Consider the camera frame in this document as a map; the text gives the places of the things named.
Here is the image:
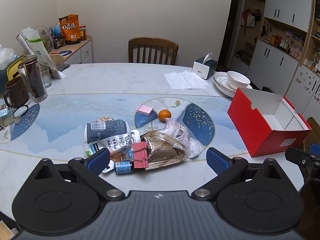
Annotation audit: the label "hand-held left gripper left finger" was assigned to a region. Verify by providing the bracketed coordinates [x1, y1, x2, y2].
[32, 147, 125, 202]

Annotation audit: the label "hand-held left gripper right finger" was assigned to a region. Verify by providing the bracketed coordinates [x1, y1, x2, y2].
[190, 147, 288, 201]

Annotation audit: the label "small blue bottle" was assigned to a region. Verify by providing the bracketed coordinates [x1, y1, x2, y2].
[114, 160, 133, 175]

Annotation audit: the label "grey white chicken packet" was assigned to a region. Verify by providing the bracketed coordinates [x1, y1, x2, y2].
[84, 119, 142, 174]

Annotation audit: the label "pink binder clip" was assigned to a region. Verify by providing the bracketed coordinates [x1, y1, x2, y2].
[132, 141, 148, 170]

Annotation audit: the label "red cardboard box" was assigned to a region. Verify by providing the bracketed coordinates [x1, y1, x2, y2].
[227, 87, 312, 158]

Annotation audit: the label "clear pink snack packet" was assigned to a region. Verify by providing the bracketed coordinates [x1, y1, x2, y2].
[160, 117, 203, 159]

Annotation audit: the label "brown foil snack packet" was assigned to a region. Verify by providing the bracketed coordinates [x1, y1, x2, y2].
[140, 130, 187, 171]

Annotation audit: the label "pink sticky note pad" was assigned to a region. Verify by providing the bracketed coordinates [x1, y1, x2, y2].
[137, 104, 154, 116]

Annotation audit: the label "mandarin orange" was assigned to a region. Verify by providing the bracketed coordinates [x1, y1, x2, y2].
[158, 109, 172, 122]

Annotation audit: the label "wooden curved chair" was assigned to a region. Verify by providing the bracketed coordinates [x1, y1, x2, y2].
[306, 117, 320, 143]

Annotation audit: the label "sticker covered white cabinet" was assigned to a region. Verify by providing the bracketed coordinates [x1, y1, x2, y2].
[287, 64, 320, 117]

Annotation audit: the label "white plate gold rim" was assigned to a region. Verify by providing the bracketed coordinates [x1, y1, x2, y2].
[214, 80, 238, 98]
[214, 71, 253, 93]

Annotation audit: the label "white bowl gold rim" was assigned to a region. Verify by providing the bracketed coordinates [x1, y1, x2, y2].
[227, 71, 251, 88]

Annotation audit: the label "white paper sheets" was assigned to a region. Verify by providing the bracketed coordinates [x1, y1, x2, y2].
[164, 70, 209, 90]

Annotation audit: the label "green white tissue box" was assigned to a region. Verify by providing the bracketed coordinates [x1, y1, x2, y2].
[192, 52, 217, 80]

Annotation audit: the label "small glass cup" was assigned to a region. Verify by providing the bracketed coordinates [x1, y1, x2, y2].
[40, 67, 52, 88]

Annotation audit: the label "tall glass jar dark contents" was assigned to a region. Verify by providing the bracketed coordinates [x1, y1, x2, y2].
[24, 54, 48, 102]

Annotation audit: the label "brown mug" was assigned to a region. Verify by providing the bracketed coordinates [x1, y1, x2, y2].
[3, 76, 30, 108]

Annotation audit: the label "white sideboard cabinet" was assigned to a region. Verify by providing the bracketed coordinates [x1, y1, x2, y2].
[50, 35, 93, 65]

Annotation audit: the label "blue round mat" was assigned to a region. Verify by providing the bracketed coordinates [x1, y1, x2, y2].
[50, 50, 73, 57]

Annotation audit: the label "yellow rimmed container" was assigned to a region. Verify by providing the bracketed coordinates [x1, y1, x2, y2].
[6, 55, 29, 82]

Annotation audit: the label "wooden slat-back chair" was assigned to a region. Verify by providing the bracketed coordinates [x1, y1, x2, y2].
[128, 37, 179, 66]

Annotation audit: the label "clear bag green print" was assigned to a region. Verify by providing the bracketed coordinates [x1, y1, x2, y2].
[22, 27, 67, 79]

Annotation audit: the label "orange snack bag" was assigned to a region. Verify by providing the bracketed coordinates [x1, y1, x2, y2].
[59, 14, 80, 45]

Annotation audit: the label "white paper roll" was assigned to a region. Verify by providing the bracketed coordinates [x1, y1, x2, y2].
[16, 34, 34, 55]

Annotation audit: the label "crumpled clear plastic bag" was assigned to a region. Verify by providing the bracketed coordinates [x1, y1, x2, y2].
[0, 44, 15, 70]

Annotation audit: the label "red white hanging bag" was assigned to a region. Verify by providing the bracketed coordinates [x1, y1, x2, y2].
[240, 9, 262, 28]

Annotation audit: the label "black hair tie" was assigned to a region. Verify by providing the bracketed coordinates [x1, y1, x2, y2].
[12, 105, 29, 118]

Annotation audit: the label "white cabinet black handles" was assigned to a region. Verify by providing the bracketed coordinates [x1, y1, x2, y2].
[246, 40, 299, 97]

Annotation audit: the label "white upper wall cabinet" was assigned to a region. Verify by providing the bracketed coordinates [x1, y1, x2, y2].
[246, 0, 316, 33]

